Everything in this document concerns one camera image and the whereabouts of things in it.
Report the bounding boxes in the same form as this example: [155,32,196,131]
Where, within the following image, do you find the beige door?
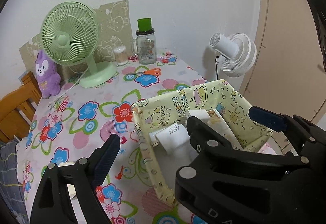
[241,0,326,155]

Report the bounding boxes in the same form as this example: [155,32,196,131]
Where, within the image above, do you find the large white charger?
[150,123,190,155]

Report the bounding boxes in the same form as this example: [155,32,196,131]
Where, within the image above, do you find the white standing fan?
[205,33,257,82]

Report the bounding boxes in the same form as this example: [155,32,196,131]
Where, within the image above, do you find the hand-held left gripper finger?
[30,134,121,224]

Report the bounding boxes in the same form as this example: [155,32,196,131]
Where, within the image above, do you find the green desk fan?
[41,2,117,88]

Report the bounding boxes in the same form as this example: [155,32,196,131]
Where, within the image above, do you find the glass jar with green lid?
[131,18,157,65]

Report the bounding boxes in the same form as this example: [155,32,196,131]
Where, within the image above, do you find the floral tablecloth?
[15,49,281,224]

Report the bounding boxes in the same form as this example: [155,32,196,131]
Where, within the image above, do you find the purple plush toy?
[35,51,62,99]

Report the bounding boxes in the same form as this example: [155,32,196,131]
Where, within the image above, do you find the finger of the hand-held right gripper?
[176,116,310,181]
[249,106,326,161]

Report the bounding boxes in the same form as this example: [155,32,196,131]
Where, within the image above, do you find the wooden bed headboard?
[0,72,42,143]

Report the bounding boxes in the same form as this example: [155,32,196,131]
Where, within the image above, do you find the white fan cable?
[60,71,89,94]

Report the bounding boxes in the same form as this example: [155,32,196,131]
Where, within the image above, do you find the small white charger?
[180,110,210,122]

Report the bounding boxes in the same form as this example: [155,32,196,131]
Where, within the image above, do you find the white power strip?
[207,110,242,150]

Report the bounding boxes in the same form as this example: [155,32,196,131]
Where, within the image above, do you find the orange handled scissors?
[127,68,162,77]

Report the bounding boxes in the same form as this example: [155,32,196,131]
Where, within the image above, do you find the yellow cartoon patterned box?
[131,79,273,206]

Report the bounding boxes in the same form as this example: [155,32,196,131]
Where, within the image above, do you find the grey plaid bedding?
[0,141,28,224]

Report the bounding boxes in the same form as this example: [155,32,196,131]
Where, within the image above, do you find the cotton swab container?
[113,46,127,66]

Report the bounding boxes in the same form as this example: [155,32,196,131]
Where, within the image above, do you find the beige cartoon patterned board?
[19,0,131,79]

